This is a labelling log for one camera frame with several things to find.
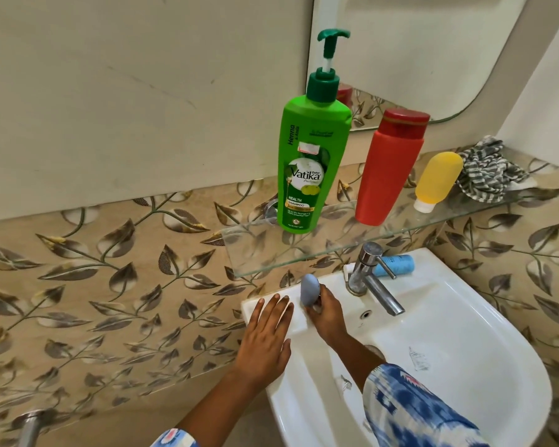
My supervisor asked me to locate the person's right hand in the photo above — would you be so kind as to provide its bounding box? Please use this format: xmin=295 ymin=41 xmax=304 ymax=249
xmin=304 ymin=284 xmax=351 ymax=350

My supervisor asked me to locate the person's left hand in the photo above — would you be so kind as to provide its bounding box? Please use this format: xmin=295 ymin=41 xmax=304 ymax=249
xmin=235 ymin=294 xmax=295 ymax=385

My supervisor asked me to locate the grey soap bar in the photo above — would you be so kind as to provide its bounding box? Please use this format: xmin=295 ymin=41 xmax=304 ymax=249
xmin=300 ymin=273 xmax=321 ymax=307

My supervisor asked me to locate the person's right forearm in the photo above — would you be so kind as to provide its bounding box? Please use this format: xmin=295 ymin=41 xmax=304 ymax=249
xmin=332 ymin=331 xmax=491 ymax=447

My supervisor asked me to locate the person's left forearm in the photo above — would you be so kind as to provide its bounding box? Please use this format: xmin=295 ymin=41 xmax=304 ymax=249
xmin=150 ymin=368 xmax=272 ymax=447

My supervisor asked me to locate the chrome basin faucet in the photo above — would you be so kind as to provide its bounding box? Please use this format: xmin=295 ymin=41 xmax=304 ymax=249
xmin=346 ymin=242 xmax=406 ymax=317

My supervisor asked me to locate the blue tube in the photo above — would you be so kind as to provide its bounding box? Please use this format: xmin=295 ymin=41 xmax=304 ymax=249
xmin=373 ymin=255 xmax=415 ymax=278

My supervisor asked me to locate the white ceramic wash basin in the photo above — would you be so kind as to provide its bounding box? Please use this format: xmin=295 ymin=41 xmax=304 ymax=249
xmin=241 ymin=248 xmax=553 ymax=447

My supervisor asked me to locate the red bottle with cap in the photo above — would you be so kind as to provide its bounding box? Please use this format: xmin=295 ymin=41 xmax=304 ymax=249
xmin=355 ymin=108 xmax=431 ymax=227

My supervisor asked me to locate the green pump shampoo bottle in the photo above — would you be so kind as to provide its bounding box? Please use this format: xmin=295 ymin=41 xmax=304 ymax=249
xmin=277 ymin=29 xmax=353 ymax=234

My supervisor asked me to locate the yellow squeeze tube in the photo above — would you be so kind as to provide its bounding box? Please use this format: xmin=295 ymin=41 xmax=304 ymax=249
xmin=414 ymin=152 xmax=465 ymax=214

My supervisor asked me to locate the grey striped cloth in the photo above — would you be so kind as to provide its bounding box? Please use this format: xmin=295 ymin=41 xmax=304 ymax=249
xmin=456 ymin=136 xmax=531 ymax=204

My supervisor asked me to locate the glass wall shelf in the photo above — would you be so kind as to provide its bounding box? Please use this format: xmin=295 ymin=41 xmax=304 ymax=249
xmin=220 ymin=180 xmax=542 ymax=281

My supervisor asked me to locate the wall mirror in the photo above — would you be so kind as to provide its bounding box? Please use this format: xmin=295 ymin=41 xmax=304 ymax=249
xmin=306 ymin=0 xmax=536 ymax=133

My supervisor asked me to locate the chrome wall pipe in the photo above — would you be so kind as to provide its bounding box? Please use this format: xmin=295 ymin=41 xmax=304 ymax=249
xmin=11 ymin=408 xmax=57 ymax=447

